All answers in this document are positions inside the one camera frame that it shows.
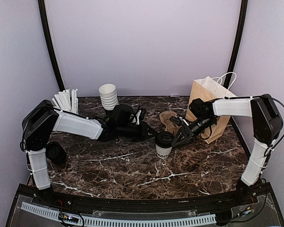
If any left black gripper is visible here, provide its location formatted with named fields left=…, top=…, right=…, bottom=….
left=117, top=122, right=158, bottom=143

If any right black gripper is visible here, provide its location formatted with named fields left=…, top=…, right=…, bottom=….
left=172, top=116, right=215, bottom=148

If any black coffee cup lid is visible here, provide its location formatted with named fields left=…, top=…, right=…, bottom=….
left=155, top=131, right=174, bottom=148

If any brown pulp cup carrier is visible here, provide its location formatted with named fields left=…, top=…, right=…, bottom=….
left=160, top=111, right=180, bottom=136

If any white paper coffee cup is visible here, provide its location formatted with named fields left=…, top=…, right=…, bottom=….
left=156, top=145, right=172, bottom=159

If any brown paper bag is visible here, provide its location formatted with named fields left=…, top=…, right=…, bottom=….
left=188, top=72, right=237, bottom=144

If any stack of paper cups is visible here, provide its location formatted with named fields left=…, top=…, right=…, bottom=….
left=98, top=84, right=119, bottom=111

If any stack of black lids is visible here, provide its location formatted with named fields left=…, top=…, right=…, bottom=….
left=45, top=142, right=67, bottom=165

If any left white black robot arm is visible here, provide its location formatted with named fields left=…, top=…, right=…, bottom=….
left=20, top=100, right=158, bottom=206

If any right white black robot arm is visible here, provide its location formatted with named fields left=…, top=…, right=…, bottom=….
left=170, top=94, right=284, bottom=186

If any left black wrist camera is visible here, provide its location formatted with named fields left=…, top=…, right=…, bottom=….
left=111, top=104, right=134, bottom=124

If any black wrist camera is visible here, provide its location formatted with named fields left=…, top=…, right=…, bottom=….
left=189, top=98, right=211, bottom=118
left=111, top=104, right=134, bottom=124

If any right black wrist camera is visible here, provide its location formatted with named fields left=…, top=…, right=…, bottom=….
left=189, top=98, right=211, bottom=118

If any right black frame post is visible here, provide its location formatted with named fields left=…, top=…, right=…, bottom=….
left=226, top=0, right=249, bottom=78

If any black frame post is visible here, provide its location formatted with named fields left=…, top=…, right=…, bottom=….
left=38, top=0, right=65, bottom=91
left=226, top=0, right=249, bottom=78

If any grey slotted cable duct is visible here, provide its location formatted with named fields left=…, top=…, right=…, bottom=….
left=20, top=202, right=216, bottom=227

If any black curved front rail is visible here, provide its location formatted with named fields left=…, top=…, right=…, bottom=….
left=12, top=183, right=274, bottom=214

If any left black frame post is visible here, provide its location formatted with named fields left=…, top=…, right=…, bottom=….
left=38, top=0, right=65, bottom=91

